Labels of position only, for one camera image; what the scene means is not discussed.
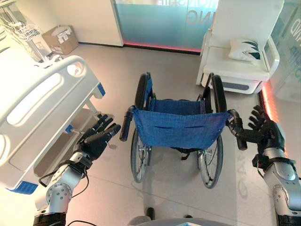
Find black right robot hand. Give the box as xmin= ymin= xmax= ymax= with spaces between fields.
xmin=237 ymin=105 xmax=286 ymax=153

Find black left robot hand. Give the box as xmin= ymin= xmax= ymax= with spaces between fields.
xmin=78 ymin=113 xmax=122 ymax=162

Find blue fabric wheelchair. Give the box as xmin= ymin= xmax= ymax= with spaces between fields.
xmin=119 ymin=72 xmax=248 ymax=189

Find white hospital bed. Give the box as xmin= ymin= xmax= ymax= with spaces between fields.
xmin=0 ymin=23 xmax=105 ymax=194

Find white patterned cushion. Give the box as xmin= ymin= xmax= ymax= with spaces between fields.
xmin=228 ymin=38 xmax=262 ymax=62

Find frosted glass side panel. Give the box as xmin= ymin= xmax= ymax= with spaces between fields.
xmin=263 ymin=0 xmax=301 ymax=99

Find white armchair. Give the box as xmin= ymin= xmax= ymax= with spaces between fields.
xmin=196 ymin=0 xmax=285 ymax=94

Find robot torso and feet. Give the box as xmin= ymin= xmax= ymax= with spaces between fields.
xmin=128 ymin=207 xmax=212 ymax=226

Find brown cardboard box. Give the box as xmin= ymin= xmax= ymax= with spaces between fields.
xmin=41 ymin=24 xmax=79 ymax=56

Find frosted glass partition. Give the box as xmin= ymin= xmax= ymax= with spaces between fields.
xmin=110 ymin=0 xmax=219 ymax=54

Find white wire basket stand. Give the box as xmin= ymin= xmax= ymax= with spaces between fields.
xmin=0 ymin=0 xmax=63 ymax=67

